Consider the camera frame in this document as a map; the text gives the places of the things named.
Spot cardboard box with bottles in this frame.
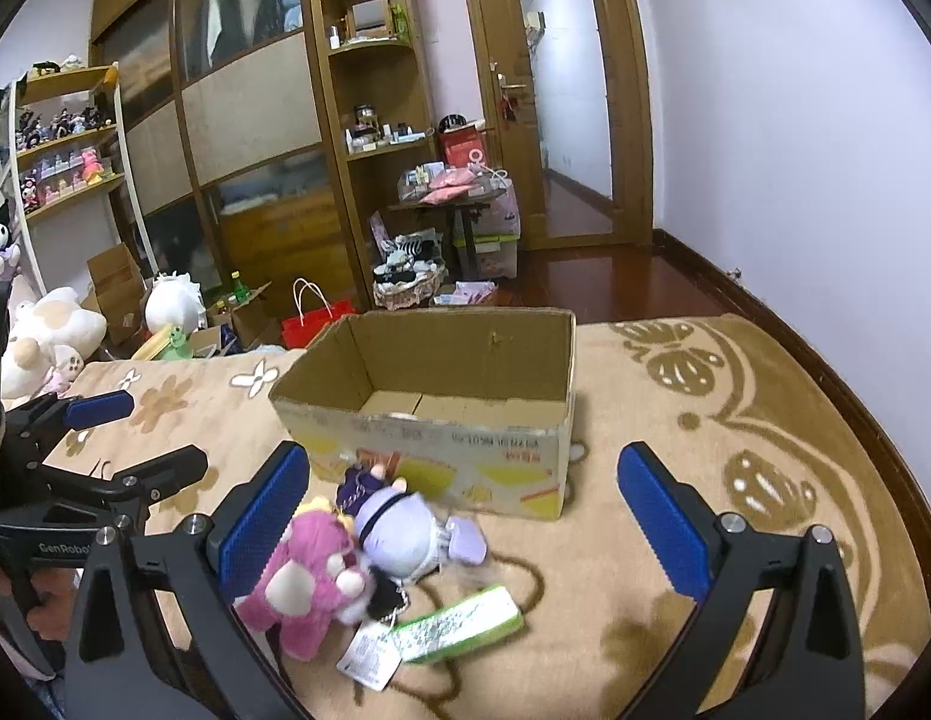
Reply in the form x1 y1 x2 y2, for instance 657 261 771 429
205 281 284 351

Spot white and brown plush dog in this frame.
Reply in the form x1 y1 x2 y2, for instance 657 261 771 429
0 285 108 400

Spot pink storage box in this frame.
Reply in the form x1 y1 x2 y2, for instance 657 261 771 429
454 178 521 280

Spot white shelf rack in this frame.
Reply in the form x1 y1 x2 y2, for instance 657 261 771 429
0 64 157 302

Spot white hang tag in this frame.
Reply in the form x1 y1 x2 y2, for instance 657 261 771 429
336 619 402 691

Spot row of small figurines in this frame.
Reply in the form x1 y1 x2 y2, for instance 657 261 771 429
15 101 115 203

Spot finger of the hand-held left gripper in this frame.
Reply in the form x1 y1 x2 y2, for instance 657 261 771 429
41 445 209 523
0 390 134 460

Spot metal door handle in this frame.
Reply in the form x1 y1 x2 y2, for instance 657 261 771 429
495 71 528 125

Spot red gift bag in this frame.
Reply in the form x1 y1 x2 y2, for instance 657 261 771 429
439 127 487 173

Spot wooden wardrobe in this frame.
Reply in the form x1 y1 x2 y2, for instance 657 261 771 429
90 0 361 323

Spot wicker basket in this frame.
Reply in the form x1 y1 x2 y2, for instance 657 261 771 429
371 266 446 311

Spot pink packets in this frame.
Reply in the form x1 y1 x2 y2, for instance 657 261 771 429
420 169 479 206

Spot white round plush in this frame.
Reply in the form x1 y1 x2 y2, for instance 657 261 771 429
145 270 208 335

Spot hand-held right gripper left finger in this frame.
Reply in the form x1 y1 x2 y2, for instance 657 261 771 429
64 441 316 720

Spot wooden corner shelf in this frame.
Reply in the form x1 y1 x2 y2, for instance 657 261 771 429
307 0 438 310

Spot pink plush bear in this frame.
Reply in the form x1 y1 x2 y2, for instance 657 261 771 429
232 506 369 662

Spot small round table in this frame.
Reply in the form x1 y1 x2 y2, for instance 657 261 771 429
386 187 509 283

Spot beige floral blanket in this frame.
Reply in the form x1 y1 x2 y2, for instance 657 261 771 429
41 313 912 720

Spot person's left hand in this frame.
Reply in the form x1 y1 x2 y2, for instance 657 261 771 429
0 561 87 647

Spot purple plush doll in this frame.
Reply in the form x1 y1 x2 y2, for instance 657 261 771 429
334 465 489 623

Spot striped black and white plush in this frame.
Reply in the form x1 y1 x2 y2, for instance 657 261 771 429
381 232 445 280

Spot green tissue packet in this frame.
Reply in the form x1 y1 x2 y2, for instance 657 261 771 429
390 583 525 665

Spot red paper bag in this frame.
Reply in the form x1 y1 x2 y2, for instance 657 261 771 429
281 277 360 350

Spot wooden door with glass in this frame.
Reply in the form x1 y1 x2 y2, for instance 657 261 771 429
457 0 655 252

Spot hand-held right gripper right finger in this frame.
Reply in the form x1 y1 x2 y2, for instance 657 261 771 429
617 442 867 720

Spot brown cardboard box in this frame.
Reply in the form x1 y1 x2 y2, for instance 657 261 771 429
85 244 148 347

